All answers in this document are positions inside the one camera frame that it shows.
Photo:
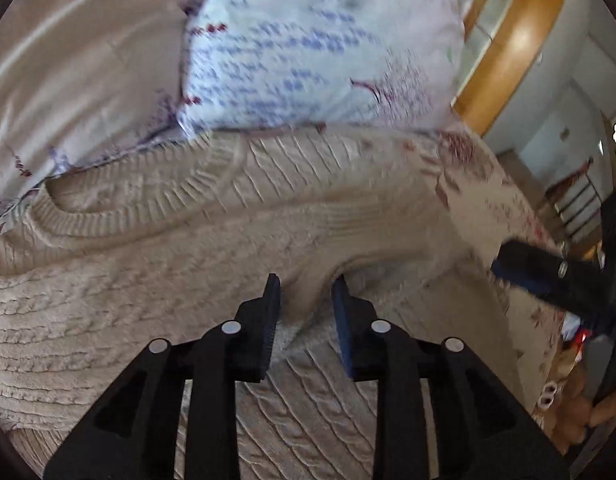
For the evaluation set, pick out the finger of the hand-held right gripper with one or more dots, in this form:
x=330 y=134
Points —
x=530 y=266

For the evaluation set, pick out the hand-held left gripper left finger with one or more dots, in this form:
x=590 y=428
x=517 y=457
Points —
x=271 y=310

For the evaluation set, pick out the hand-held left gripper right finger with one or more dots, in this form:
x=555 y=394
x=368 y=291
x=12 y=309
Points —
x=342 y=320

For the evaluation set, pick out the dark wooden chair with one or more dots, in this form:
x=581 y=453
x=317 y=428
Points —
x=577 y=205

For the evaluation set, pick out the beige floral bed sheet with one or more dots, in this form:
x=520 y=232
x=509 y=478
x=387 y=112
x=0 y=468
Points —
x=492 y=180

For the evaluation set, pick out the brown plush toy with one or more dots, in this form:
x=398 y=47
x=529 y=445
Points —
x=572 y=400

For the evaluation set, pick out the wooden headboard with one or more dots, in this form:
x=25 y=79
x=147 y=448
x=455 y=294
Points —
x=517 y=35

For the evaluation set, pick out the white blue printed pillow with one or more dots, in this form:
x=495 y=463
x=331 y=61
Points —
x=308 y=45

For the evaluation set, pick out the beige satin pillow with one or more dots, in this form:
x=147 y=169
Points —
x=73 y=55

